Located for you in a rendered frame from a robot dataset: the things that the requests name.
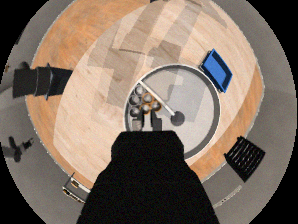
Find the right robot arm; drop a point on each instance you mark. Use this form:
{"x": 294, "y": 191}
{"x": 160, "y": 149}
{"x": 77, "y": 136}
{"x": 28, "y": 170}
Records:
{"x": 24, "y": 83}

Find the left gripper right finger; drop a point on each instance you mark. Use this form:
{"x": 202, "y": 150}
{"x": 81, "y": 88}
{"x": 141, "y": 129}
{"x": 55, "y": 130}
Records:
{"x": 155, "y": 123}

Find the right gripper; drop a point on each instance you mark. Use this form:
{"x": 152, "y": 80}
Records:
{"x": 26, "y": 145}

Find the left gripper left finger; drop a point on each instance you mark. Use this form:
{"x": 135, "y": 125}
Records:
{"x": 138, "y": 124}

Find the blue shallow tray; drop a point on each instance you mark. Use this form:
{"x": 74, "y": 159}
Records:
{"x": 216, "y": 67}

